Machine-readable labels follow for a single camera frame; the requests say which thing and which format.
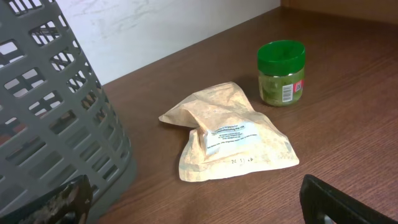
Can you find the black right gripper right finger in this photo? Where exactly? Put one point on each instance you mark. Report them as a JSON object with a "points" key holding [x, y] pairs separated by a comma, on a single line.
{"points": [[321, 201]]}

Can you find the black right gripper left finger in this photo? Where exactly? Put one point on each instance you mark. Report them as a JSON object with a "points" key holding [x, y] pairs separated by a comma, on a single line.
{"points": [[68, 203]]}

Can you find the grey plastic basket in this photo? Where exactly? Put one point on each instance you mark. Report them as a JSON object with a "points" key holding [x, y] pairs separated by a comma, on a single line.
{"points": [[56, 120]]}

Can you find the beige paper pouch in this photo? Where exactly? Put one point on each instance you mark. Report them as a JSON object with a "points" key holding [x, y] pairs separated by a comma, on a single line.
{"points": [[228, 137]]}

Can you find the green lidded jar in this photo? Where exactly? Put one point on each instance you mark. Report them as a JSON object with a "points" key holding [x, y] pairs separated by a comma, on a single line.
{"points": [[281, 66]]}

